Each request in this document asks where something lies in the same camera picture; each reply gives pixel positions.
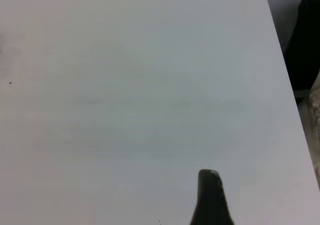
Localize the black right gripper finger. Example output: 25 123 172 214
190 169 236 225

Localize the beige rough cloth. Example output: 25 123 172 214
308 71 320 186

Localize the black background object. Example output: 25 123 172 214
284 0 320 91

